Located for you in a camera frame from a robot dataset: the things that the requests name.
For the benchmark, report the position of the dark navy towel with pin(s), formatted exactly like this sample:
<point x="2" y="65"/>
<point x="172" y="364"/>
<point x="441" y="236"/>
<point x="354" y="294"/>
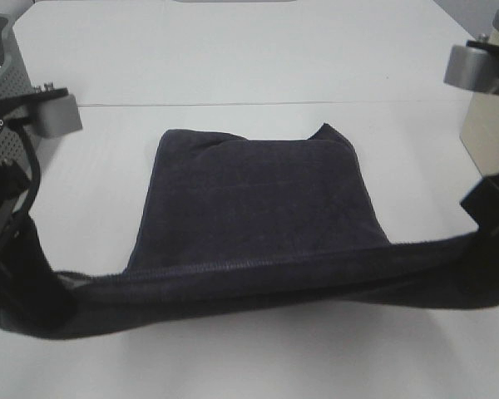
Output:
<point x="233" y="225"/>

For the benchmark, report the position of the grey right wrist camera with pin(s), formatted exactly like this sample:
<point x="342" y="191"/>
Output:
<point x="474" y="67"/>

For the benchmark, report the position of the grey perforated plastic basket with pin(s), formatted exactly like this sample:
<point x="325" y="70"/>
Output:
<point x="14" y="81"/>

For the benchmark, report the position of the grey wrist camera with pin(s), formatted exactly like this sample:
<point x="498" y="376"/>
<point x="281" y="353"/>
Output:
<point x="474" y="67"/>
<point x="51" y="113"/>

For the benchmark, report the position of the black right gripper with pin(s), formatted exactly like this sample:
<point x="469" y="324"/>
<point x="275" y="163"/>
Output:
<point x="482" y="204"/>

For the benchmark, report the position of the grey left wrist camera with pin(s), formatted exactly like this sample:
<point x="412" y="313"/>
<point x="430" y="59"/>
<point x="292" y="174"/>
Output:
<point x="51" y="113"/>

